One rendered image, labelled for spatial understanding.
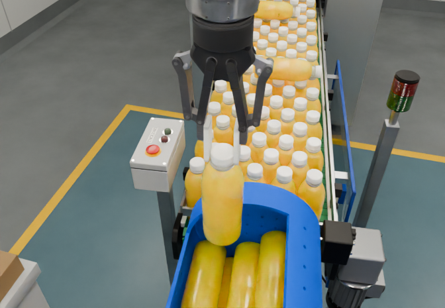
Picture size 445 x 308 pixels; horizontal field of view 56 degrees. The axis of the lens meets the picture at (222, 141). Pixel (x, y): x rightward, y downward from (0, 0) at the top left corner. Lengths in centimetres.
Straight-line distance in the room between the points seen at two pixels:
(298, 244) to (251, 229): 18
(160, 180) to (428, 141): 237
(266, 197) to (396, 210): 185
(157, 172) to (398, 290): 151
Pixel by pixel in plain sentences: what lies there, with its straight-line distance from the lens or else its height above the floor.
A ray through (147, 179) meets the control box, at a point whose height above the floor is 104.
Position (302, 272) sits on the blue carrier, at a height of 120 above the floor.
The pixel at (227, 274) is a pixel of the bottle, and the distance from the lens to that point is 94.
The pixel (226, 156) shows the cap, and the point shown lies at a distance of 64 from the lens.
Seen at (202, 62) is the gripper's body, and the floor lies 156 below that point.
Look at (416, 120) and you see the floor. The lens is 338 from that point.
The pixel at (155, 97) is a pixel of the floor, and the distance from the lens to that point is 335.
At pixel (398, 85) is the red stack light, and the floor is 124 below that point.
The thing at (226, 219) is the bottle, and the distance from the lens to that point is 72.
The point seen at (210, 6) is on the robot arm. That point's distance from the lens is 48.
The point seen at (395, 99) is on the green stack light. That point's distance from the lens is 123.
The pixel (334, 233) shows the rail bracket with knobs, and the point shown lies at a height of 100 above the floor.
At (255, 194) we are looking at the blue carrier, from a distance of 82.
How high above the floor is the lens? 183
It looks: 40 degrees down
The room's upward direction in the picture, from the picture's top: straight up
